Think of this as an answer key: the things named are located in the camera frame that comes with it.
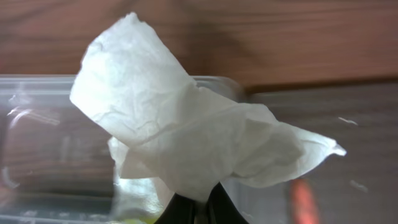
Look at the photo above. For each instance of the snack wrapper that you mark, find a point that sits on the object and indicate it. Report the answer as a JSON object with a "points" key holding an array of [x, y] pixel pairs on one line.
{"points": [[136, 199]]}

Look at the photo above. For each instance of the orange carrot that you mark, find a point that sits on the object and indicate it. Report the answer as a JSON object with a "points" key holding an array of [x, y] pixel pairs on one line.
{"points": [[303, 207]]}

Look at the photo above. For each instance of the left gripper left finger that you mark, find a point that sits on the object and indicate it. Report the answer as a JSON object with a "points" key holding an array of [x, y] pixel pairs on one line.
{"points": [[180, 210]]}

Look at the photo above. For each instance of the clear plastic bin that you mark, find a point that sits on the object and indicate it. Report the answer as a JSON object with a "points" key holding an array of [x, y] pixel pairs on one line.
{"points": [[55, 162]]}

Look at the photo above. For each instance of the white paper napkin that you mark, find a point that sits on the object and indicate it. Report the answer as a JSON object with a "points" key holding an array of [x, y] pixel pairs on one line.
{"points": [[166, 126]]}

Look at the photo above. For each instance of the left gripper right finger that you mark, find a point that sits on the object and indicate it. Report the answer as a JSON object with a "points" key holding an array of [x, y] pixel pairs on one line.
{"points": [[220, 208]]}

